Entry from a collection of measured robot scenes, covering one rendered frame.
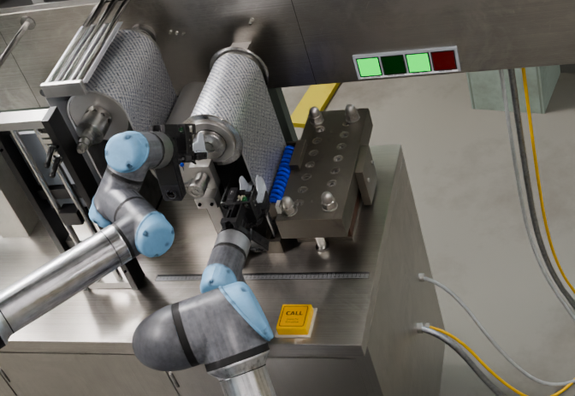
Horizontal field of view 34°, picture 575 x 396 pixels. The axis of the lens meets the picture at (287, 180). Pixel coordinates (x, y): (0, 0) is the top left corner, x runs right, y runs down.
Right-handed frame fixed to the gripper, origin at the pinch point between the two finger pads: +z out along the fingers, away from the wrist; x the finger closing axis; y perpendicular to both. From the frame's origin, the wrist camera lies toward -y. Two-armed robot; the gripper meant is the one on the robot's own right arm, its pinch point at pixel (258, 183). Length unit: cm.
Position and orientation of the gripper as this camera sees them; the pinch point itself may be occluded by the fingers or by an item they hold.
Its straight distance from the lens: 222.6
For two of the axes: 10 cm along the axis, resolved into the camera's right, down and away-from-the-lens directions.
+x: -9.4, 0.4, 3.3
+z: 2.1, -6.8, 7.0
